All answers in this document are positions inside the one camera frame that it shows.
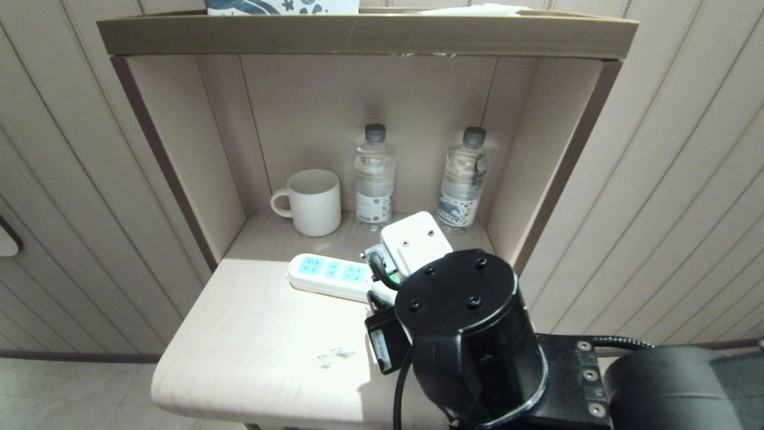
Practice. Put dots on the clear water bottle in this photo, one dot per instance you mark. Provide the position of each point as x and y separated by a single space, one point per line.
462 185
374 179

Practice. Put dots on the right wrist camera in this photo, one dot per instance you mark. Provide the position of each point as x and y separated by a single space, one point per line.
415 239

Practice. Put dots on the white paper sheet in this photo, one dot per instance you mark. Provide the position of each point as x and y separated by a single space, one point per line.
477 9

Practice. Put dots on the white dark-rimmed fixture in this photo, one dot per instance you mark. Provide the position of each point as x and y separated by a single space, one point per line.
7 242

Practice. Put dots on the beige open shelf cabinet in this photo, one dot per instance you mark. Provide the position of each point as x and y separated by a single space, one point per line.
358 36

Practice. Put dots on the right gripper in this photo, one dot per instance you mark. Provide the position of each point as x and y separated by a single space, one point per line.
388 340

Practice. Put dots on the blue patterned tissue box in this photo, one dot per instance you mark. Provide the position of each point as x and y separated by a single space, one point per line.
280 6

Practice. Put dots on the white power strip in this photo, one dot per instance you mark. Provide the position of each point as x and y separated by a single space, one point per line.
328 273

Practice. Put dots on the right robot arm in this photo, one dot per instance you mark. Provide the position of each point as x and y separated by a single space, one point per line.
477 334

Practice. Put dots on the white ribbed mug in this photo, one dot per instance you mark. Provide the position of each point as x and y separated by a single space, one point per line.
315 203

